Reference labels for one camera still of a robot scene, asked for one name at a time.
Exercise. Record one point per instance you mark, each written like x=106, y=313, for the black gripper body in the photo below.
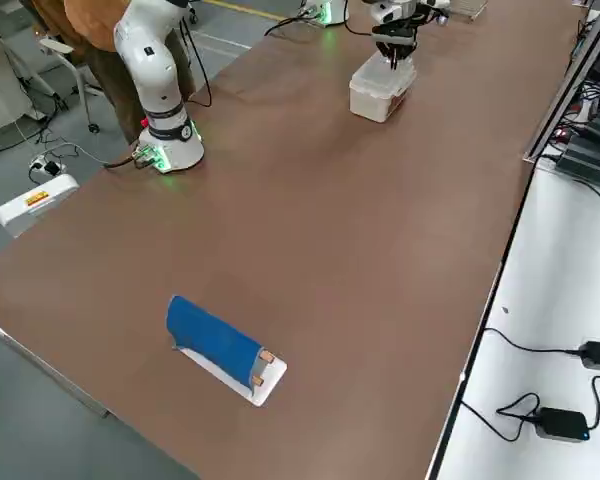
x=395, y=32

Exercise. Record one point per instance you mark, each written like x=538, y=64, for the translucent box lid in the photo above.
x=370, y=77

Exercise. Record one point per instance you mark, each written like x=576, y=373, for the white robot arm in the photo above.
x=155, y=75
x=332, y=12

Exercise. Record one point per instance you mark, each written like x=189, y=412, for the white controller box yellow label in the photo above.
x=45, y=200

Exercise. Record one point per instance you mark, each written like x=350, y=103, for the white side desk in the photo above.
x=555, y=280

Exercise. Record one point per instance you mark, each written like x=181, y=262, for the person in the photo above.
x=87, y=25

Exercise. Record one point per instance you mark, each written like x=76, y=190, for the blue rolled mat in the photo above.
x=205, y=335

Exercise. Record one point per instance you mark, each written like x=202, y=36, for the white flat tray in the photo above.
x=272, y=385

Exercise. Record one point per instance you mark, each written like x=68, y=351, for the white power strip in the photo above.
x=40, y=164

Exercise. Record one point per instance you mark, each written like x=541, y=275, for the white floor cabinet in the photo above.
x=0, y=75

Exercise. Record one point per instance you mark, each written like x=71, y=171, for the black adapter blue light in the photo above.
x=560, y=422

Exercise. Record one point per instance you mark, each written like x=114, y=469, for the white frame chair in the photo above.
x=55, y=46

